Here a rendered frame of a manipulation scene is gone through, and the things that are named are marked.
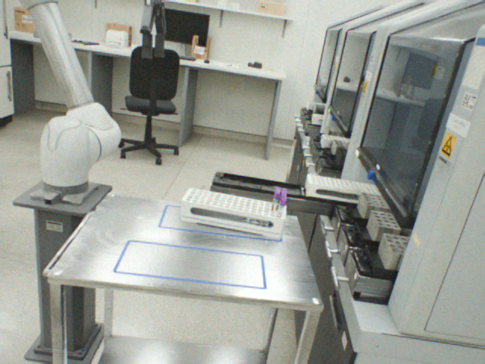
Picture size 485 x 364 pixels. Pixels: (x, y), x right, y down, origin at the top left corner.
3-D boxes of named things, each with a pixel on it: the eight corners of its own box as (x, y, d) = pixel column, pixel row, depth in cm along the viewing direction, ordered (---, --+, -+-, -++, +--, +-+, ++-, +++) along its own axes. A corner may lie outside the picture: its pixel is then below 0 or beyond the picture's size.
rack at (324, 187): (379, 200, 162) (383, 186, 159) (386, 211, 152) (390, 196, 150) (304, 189, 161) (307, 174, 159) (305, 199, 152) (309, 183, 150)
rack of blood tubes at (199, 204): (283, 223, 127) (286, 205, 124) (281, 239, 117) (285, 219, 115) (187, 205, 128) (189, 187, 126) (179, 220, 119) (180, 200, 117)
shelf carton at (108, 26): (104, 43, 462) (104, 23, 454) (108, 43, 474) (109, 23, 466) (127, 47, 463) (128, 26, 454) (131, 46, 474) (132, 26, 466)
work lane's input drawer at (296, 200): (382, 215, 166) (388, 195, 163) (391, 231, 153) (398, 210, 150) (201, 187, 166) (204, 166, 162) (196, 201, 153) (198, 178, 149)
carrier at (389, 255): (394, 274, 108) (401, 255, 106) (386, 273, 108) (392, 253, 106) (384, 252, 119) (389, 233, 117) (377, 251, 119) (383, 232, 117)
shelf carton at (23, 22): (14, 30, 455) (13, 6, 445) (23, 30, 472) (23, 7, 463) (34, 33, 455) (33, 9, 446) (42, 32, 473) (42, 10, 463)
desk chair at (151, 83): (117, 164, 376) (122, 43, 338) (117, 142, 432) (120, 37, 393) (183, 166, 396) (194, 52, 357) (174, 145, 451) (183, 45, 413)
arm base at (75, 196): (21, 203, 139) (20, 188, 137) (53, 180, 159) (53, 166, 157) (74, 211, 139) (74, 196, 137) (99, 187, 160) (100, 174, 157)
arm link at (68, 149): (30, 180, 143) (27, 118, 134) (62, 165, 159) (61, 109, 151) (73, 190, 140) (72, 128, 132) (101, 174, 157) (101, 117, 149)
